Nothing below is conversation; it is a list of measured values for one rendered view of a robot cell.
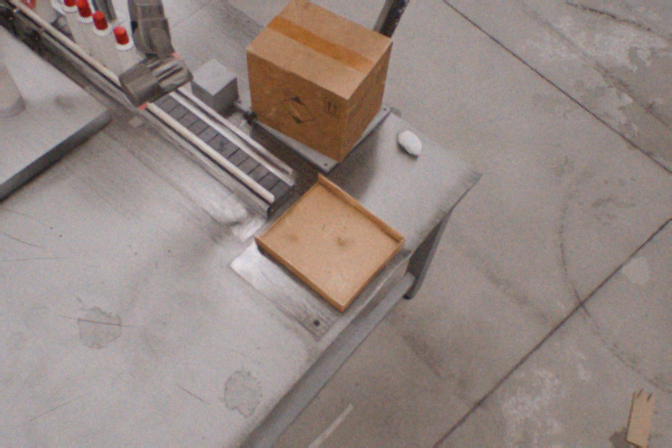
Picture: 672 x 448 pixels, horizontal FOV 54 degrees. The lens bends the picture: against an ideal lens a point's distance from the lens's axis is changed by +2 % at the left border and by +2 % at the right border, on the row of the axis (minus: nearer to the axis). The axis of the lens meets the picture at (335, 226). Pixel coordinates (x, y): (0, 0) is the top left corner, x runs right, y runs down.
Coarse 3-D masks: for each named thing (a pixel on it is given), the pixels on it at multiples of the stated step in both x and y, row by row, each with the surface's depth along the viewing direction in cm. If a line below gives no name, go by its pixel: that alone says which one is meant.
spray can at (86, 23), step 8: (80, 0) 172; (80, 8) 172; (88, 8) 173; (80, 16) 175; (88, 16) 174; (80, 24) 176; (88, 24) 175; (88, 32) 177; (88, 40) 180; (96, 48) 183; (96, 56) 185; (104, 64) 188
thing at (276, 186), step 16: (64, 16) 197; (48, 32) 194; (64, 32) 194; (112, 80) 186; (176, 112) 182; (192, 112) 182; (192, 128) 179; (208, 128) 180; (192, 144) 177; (208, 144) 177; (224, 144) 177; (240, 160) 175; (256, 160) 175; (256, 176) 173; (272, 176) 173; (256, 192) 170; (272, 192) 170
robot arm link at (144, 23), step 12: (132, 0) 125; (144, 0) 125; (156, 0) 126; (132, 12) 127; (144, 12) 125; (156, 12) 126; (132, 24) 129; (144, 24) 125; (156, 24) 126; (168, 24) 127; (132, 36) 130; (144, 36) 125; (168, 36) 128; (144, 48) 128
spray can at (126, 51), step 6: (114, 30) 168; (120, 30) 168; (126, 30) 168; (120, 36) 168; (126, 36) 169; (114, 42) 171; (120, 42) 169; (126, 42) 170; (132, 42) 172; (120, 48) 171; (126, 48) 171; (132, 48) 172; (120, 54) 172; (126, 54) 172; (132, 54) 173; (120, 60) 175; (126, 60) 174; (132, 60) 175; (138, 60) 177; (126, 66) 176
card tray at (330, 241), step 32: (320, 192) 177; (288, 224) 171; (320, 224) 172; (352, 224) 172; (384, 224) 170; (288, 256) 166; (320, 256) 167; (352, 256) 167; (384, 256) 168; (320, 288) 159; (352, 288) 163
